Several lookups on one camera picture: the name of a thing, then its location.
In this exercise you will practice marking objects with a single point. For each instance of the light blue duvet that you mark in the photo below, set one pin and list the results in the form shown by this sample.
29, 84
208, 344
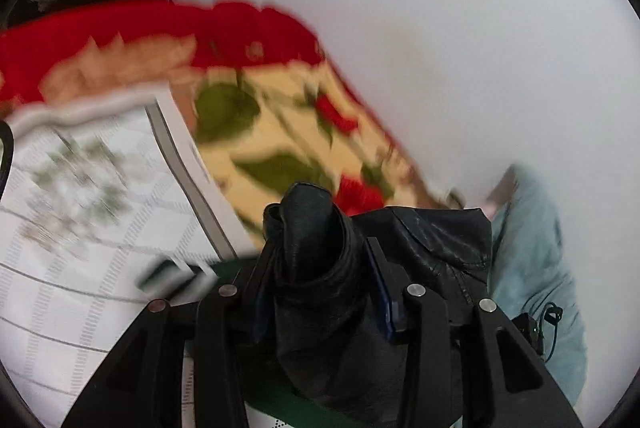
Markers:
530, 258

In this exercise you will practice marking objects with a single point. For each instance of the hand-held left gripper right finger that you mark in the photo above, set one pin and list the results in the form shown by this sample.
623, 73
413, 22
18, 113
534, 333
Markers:
387, 303

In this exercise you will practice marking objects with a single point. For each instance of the black leather jacket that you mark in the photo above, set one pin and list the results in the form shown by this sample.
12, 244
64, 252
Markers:
320, 308

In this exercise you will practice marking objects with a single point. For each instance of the white quilted floral mat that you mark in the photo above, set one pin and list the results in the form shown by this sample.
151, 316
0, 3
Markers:
100, 258

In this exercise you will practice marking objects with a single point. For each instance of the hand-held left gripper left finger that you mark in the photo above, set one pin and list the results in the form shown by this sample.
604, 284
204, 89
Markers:
262, 318

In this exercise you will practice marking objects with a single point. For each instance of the red floral blanket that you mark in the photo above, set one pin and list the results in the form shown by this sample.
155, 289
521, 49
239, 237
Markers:
225, 27

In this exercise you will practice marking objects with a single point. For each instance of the folded green garment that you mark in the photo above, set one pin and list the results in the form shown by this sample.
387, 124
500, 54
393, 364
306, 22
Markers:
280, 400

